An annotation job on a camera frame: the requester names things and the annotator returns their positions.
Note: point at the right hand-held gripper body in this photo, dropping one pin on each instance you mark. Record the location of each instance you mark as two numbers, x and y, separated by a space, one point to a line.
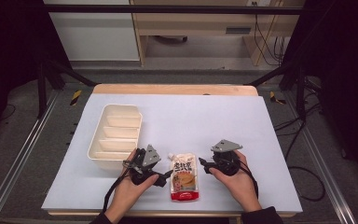
227 155

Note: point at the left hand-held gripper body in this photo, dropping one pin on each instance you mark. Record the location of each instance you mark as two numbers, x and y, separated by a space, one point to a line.
150 155

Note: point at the printed spout pouch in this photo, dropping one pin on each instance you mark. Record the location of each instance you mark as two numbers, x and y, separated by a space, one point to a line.
184 177

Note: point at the person's right hand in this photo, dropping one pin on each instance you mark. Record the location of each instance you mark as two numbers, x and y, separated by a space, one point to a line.
237 183

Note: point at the person's left hand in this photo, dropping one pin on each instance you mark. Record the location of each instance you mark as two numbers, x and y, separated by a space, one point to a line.
127 193

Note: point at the white divided plastic box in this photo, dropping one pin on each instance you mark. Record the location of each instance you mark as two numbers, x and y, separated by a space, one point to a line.
118 133

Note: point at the pale table sheet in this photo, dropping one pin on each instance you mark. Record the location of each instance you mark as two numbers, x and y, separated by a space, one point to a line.
186 124

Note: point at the yellow black tape marker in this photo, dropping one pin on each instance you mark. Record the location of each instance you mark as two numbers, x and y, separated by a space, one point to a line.
275 98
76 97

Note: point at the black metal stand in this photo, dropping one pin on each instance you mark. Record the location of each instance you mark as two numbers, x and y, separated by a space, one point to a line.
300 93
42 90

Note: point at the white cabinet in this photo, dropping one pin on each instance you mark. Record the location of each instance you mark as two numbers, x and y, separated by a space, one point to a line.
96 34

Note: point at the wooden desk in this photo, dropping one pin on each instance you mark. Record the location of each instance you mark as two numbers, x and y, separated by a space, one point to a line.
192 23

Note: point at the black curtain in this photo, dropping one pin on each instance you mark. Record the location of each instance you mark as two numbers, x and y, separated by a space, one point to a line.
9 46
345 62

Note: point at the aluminium rail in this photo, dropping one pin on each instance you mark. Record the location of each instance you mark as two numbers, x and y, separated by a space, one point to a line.
18 161
326 174

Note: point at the black horizontal frame bar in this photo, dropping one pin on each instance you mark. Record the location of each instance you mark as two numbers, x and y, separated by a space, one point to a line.
167 9

